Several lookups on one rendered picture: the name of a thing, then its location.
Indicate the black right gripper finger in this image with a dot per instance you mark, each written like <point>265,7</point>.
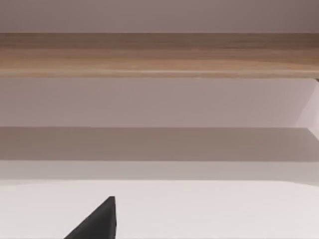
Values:
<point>102,221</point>

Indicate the wooden shelf board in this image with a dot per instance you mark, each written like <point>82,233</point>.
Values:
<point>159,54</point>

